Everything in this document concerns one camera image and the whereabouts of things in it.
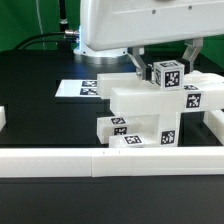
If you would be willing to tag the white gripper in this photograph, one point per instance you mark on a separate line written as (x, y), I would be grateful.
(112, 24)

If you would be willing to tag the tagged white cube nut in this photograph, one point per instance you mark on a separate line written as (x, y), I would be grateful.
(168, 75)

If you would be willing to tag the white chair back frame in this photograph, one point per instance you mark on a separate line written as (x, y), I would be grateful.
(130, 96)

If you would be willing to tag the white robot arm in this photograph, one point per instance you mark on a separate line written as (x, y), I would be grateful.
(96, 55)

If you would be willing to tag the white right fence piece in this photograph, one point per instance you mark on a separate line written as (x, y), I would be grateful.
(214, 120)

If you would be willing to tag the white fence piece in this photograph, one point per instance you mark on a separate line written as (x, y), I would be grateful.
(2, 117)
(214, 120)

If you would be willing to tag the white left fence piece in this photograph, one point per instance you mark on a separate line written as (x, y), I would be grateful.
(2, 117)

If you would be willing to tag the white marker base plate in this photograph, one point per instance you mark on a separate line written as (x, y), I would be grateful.
(77, 88)

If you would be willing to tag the white front fence rail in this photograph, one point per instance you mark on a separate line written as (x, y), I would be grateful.
(108, 162)

